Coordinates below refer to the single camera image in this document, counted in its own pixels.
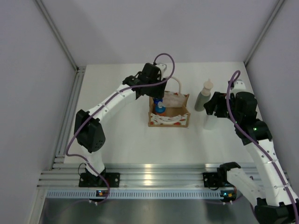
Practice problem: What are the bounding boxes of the grey-green bottle beige cap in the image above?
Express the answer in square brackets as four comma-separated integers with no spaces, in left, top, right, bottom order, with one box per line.
[194,79,214,112]

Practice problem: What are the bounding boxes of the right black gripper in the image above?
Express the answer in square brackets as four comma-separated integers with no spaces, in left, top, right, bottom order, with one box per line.
[204,92,242,124]

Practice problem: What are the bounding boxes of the white square bottle grey cap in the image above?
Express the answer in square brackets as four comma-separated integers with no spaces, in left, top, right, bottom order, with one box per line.
[203,114,218,131]

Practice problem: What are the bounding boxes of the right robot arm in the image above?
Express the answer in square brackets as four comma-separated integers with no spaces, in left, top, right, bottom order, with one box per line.
[204,91,299,224]

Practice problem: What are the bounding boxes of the dark blue pump bottle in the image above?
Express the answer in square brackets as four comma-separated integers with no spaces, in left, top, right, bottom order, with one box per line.
[153,98,163,106]

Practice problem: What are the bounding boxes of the light blue pump bottle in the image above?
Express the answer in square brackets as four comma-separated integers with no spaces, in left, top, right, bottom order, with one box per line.
[154,101,166,116]

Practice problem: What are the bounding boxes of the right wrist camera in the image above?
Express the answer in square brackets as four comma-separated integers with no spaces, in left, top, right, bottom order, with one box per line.
[231,80,246,95]

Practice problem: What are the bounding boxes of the aluminium frame post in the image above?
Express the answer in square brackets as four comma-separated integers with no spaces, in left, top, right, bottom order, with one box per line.
[33,0,78,71]
[243,0,287,67]

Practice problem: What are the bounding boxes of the watermelon print canvas bag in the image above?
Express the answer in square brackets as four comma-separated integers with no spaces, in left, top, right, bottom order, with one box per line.
[148,77,191,127]

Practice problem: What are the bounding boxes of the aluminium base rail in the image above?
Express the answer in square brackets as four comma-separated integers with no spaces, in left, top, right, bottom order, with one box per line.
[37,163,219,189]

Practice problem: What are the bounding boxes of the white slotted cable duct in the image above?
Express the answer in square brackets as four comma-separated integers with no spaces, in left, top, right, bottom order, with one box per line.
[46,189,234,200]

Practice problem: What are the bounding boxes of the right aluminium frame post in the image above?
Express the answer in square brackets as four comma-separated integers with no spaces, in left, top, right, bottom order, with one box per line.
[243,0,287,67]

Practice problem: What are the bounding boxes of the left aluminium frame post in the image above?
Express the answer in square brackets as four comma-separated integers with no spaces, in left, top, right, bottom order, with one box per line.
[33,0,78,71]

